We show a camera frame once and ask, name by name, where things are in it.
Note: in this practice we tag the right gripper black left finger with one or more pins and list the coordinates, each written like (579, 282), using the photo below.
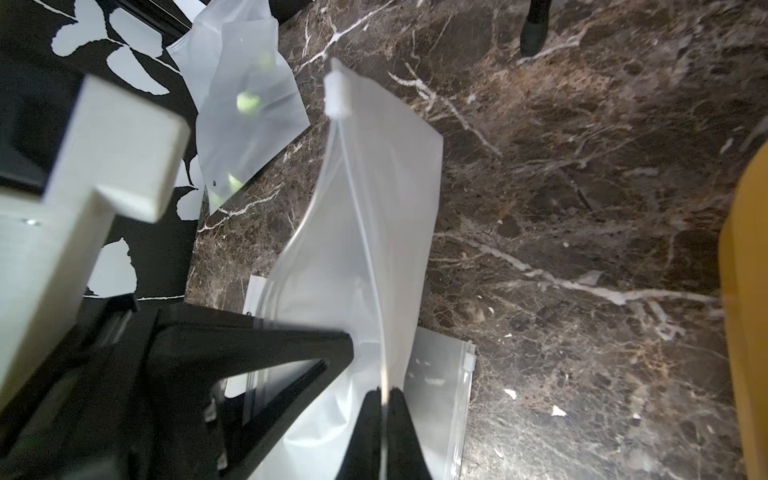
(362, 459)

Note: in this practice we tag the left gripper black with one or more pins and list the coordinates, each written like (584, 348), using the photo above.
(176, 392)

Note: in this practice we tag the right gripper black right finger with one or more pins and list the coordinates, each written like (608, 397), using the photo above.
(404, 456)

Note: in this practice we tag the yellow plastic tray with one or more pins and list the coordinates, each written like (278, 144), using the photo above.
(742, 260)

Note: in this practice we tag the black perforated music stand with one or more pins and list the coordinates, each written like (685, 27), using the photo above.
(535, 29)

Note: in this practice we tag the stack of clear zip-top bags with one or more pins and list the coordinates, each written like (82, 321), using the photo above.
(437, 389)

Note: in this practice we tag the clear zip-top bag top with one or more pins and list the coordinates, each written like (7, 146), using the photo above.
(249, 105)

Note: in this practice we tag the clear zip-top bag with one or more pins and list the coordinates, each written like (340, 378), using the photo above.
(249, 105)
(357, 262)

